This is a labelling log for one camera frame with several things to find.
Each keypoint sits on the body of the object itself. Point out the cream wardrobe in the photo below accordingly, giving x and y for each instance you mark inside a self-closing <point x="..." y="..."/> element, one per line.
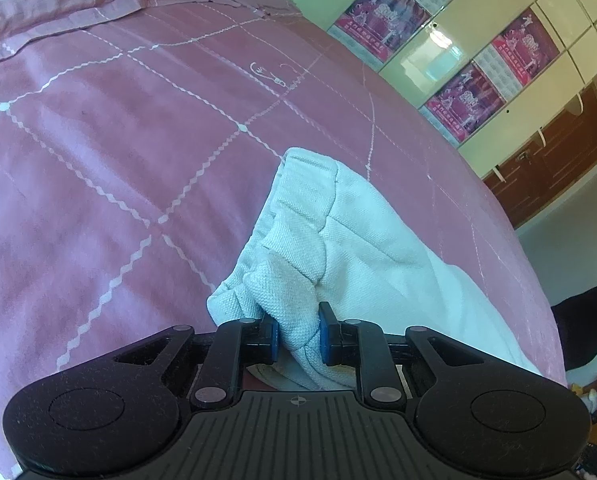
<point x="568" y="0"/>

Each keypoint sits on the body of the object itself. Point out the pink checked bed sheet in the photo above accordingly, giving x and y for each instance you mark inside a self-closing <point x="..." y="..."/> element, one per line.
<point x="128" y="185"/>

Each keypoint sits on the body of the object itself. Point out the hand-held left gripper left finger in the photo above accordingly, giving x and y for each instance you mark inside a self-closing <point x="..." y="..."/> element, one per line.
<point x="273" y="343"/>

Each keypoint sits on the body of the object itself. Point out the brown wooden door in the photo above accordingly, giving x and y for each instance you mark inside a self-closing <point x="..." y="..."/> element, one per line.
<point x="563" y="160"/>

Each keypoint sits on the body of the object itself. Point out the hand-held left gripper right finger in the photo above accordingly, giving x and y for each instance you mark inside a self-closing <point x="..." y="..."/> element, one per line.
<point x="323" y="334"/>

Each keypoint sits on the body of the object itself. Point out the white pants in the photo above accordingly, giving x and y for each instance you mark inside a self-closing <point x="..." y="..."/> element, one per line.
<point x="358" y="260"/>

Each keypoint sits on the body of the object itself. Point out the black jacket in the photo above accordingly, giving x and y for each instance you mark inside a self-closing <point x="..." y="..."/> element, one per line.
<point x="588" y="325"/>

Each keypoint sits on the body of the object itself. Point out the purple wall poster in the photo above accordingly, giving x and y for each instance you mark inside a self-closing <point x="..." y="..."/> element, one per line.
<point x="466" y="102"/>
<point x="383" y="15"/>
<point x="526" y="52"/>

